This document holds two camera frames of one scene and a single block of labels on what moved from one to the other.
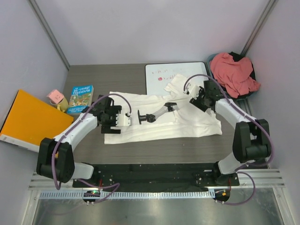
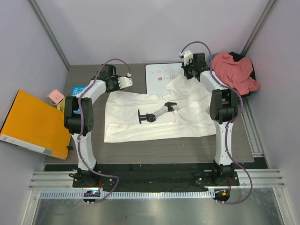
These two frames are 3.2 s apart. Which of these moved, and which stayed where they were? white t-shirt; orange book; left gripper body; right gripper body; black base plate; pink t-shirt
Moved: right gripper body; left gripper body
Stayed: orange book; white t-shirt; black base plate; pink t-shirt
